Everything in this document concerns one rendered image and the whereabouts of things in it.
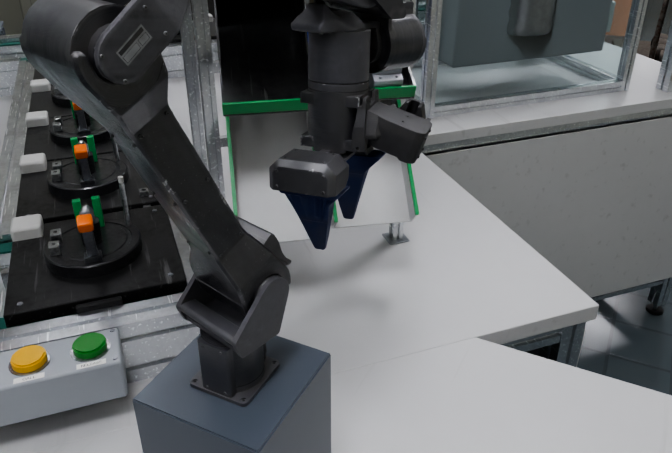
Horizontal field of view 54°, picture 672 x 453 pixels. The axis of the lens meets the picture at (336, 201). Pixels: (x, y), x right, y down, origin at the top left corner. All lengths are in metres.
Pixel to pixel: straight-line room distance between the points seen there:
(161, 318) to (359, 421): 0.29
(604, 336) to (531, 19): 1.18
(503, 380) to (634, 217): 1.41
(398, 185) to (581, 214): 1.16
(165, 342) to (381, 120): 0.49
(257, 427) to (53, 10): 0.38
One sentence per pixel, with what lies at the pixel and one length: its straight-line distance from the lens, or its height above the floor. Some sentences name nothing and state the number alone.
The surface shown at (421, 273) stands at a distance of 1.16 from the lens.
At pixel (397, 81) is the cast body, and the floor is 1.22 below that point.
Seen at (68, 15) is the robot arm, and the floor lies 1.43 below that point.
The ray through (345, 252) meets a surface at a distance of 1.20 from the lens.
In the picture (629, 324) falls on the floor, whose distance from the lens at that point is 2.62.
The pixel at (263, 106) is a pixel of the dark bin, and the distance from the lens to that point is 0.91.
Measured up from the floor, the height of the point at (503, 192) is 0.65.
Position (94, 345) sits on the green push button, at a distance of 0.88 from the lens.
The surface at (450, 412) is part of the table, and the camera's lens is 0.92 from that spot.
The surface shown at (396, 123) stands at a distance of 0.59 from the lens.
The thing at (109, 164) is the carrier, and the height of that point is 0.99.
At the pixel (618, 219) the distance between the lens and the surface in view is 2.27.
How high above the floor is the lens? 1.51
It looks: 28 degrees down
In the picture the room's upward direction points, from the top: straight up
